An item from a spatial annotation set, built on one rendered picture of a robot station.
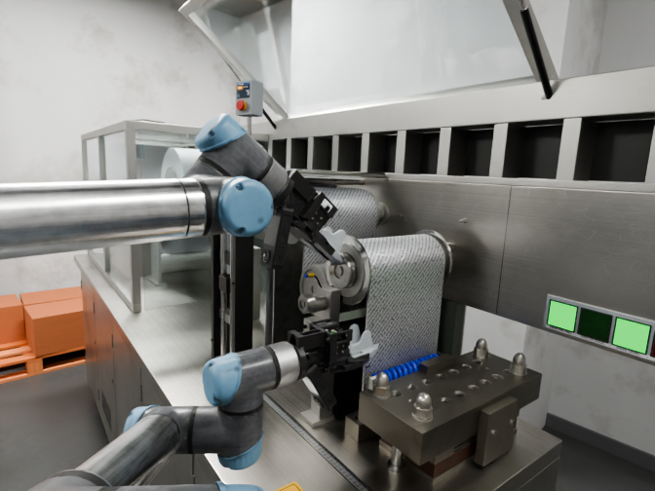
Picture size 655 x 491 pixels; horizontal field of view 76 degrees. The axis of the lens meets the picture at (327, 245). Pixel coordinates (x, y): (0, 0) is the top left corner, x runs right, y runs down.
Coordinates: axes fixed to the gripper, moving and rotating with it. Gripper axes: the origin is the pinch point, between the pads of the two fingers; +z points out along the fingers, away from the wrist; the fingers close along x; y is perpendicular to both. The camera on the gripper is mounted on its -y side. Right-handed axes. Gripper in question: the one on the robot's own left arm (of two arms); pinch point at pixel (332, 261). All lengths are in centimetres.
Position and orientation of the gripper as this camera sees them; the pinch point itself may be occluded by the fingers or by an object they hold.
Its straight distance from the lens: 85.4
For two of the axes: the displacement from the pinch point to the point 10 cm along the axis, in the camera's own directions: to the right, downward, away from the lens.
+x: -5.9, -1.6, 7.9
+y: 5.5, -8.0, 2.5
